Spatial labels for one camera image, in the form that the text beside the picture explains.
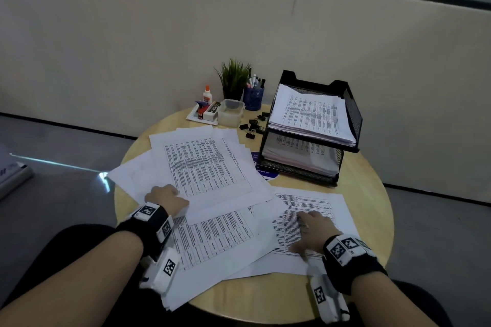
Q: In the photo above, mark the grey flat case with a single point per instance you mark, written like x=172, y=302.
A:
x=13, y=177

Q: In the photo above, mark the black left wrist band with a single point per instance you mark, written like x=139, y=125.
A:
x=142, y=231

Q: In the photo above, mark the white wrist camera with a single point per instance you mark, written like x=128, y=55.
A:
x=163, y=269
x=326, y=296

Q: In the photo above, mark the person's black trousers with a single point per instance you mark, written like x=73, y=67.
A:
x=76, y=234

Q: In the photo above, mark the blue mesh pen holder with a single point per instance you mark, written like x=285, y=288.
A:
x=254, y=100

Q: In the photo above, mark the white glue bottle orange cap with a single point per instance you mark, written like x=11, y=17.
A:
x=207, y=96

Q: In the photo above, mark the pile of printed papers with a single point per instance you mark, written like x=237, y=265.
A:
x=199, y=162

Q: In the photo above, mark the small blue tool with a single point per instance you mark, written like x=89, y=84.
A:
x=201, y=103

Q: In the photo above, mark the clear plastic box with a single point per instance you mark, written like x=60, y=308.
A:
x=231, y=114

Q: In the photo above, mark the white box black label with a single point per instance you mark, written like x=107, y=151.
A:
x=212, y=111

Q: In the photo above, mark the heap of black binder clips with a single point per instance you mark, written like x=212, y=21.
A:
x=253, y=127

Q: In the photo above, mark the round wooden table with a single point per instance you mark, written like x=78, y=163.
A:
x=364, y=192

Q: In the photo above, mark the red stapler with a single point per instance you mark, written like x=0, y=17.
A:
x=201, y=112

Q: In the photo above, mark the person's left hand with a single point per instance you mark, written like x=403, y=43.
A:
x=167, y=198

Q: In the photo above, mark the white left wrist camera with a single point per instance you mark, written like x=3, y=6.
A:
x=163, y=269

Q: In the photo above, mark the person's right hand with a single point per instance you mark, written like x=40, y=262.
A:
x=316, y=231

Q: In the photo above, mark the black mesh paper tray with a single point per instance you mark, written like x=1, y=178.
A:
x=355, y=116

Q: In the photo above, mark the green potted plant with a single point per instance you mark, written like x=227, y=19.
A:
x=233, y=77

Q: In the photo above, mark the white tray with stapler items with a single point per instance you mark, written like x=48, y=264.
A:
x=192, y=119

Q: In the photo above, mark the blue round sticker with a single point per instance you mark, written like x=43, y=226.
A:
x=264, y=174

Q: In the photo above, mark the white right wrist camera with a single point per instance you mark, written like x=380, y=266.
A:
x=326, y=296

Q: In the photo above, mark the person's left forearm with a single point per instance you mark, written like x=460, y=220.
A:
x=76, y=280

